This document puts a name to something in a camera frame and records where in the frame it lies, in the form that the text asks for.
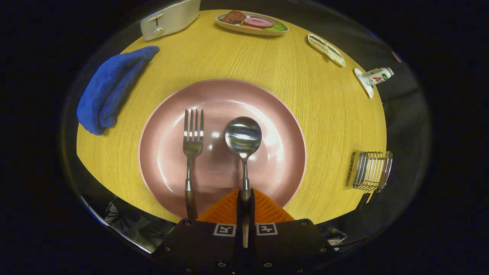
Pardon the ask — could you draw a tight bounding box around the blue towel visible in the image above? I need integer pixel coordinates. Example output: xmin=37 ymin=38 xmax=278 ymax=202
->
xmin=76 ymin=45 xmax=160 ymax=136

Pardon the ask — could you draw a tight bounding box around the steel wire cutlery basket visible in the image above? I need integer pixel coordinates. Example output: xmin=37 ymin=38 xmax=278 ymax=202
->
xmin=346 ymin=151 xmax=393 ymax=192

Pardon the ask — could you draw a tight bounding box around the oval plate of toy food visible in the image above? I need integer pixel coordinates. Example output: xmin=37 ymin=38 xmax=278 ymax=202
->
xmin=215 ymin=10 xmax=289 ymax=36

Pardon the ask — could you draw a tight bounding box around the white divided snack tray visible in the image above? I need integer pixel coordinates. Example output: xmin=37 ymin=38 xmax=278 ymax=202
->
xmin=308 ymin=33 xmax=346 ymax=67

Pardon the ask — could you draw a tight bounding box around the white toaster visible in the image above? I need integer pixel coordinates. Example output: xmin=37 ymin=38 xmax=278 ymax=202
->
xmin=140 ymin=0 xmax=201 ymax=41

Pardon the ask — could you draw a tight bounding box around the pink round plate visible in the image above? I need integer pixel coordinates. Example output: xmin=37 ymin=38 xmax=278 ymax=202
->
xmin=138 ymin=79 xmax=307 ymax=220

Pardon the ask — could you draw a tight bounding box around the steel spoon wooden handle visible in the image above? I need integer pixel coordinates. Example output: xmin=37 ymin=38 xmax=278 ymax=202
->
xmin=225 ymin=116 xmax=262 ymax=249

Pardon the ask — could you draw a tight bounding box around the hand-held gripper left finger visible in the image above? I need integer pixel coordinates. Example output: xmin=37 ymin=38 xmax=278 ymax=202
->
xmin=153 ymin=190 xmax=244 ymax=275

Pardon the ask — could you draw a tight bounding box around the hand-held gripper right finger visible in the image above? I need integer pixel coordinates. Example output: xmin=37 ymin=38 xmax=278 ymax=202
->
xmin=250 ymin=188 xmax=338 ymax=275

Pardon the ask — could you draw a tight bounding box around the steel fork wooden handle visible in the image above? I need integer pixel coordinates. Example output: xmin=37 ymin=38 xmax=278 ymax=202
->
xmin=183 ymin=108 xmax=204 ymax=221

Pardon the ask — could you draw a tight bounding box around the small white drink bottle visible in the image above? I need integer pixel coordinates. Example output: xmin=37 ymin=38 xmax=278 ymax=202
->
xmin=359 ymin=67 xmax=394 ymax=87

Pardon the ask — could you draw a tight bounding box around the white square coaster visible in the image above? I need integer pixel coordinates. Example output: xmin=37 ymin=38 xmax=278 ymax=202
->
xmin=354 ymin=68 xmax=374 ymax=99

